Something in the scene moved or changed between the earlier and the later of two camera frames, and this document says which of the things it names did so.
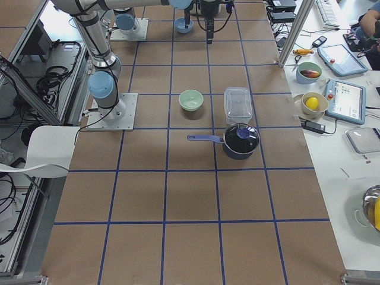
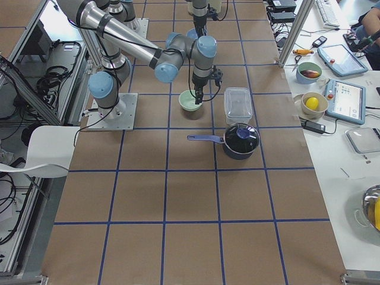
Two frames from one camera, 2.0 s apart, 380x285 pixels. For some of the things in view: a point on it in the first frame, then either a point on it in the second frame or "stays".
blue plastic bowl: [180, 25] → [192, 34]
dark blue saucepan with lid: [239, 141] stays
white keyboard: [328, 12] stays
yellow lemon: [312, 103] stays
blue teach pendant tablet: [338, 59] stays
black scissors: [296, 60] stays
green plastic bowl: [190, 100] stays
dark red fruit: [309, 73] stays
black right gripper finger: [187, 17] → [197, 97]
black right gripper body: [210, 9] → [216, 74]
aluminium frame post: [305, 9] stays
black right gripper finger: [210, 24] → [200, 94]
